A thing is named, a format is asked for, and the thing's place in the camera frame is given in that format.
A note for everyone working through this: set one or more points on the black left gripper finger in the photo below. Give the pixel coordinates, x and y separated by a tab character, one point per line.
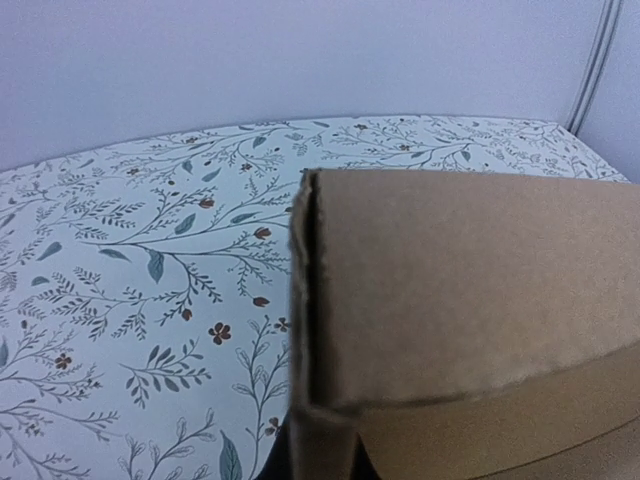
278	464

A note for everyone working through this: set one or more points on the floral patterned table mat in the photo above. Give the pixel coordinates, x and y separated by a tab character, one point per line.
144	284

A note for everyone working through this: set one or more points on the brown cardboard box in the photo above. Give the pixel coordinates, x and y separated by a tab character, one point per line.
464	326

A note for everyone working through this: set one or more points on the right aluminium corner post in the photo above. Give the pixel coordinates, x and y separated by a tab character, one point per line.
595	66

